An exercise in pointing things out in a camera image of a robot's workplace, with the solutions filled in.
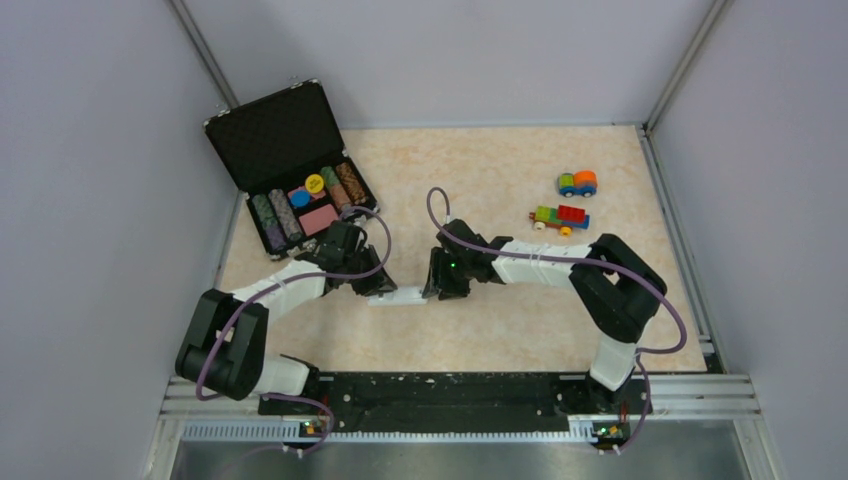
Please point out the orange blue toy car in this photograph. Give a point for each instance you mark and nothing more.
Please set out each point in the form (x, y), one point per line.
(582, 183)

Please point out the pink card deck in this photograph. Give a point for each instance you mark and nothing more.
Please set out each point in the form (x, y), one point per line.
(318, 220)

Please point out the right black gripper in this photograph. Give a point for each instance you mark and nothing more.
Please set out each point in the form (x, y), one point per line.
(438, 280)

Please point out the green pink chip stack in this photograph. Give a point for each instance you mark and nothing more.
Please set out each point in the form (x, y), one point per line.
(335, 188)

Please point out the white remote control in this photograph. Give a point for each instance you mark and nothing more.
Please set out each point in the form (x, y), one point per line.
(403, 296)

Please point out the blue poker chip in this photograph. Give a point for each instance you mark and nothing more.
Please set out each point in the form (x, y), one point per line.
(299, 198)

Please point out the green poker chip stack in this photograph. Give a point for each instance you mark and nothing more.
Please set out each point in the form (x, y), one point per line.
(269, 222)

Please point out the yellow poker chip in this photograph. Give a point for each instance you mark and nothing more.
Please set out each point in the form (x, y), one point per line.
(314, 184)

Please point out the black poker chip case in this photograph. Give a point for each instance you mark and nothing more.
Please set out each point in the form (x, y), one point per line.
(276, 142)

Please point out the lego brick truck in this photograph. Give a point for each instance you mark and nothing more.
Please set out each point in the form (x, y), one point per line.
(564, 219)

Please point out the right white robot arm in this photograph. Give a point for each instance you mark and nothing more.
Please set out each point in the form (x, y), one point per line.
(616, 286)

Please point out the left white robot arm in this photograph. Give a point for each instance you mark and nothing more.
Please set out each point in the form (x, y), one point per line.
(224, 352)

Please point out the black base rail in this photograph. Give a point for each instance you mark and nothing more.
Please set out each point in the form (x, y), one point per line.
(471, 402)

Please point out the brown poker chip stack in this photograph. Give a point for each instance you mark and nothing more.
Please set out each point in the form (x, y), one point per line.
(351, 183)

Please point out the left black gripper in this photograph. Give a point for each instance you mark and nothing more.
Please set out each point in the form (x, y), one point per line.
(377, 284)

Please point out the purple grey chip stack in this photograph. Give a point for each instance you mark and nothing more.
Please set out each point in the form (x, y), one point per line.
(286, 217)

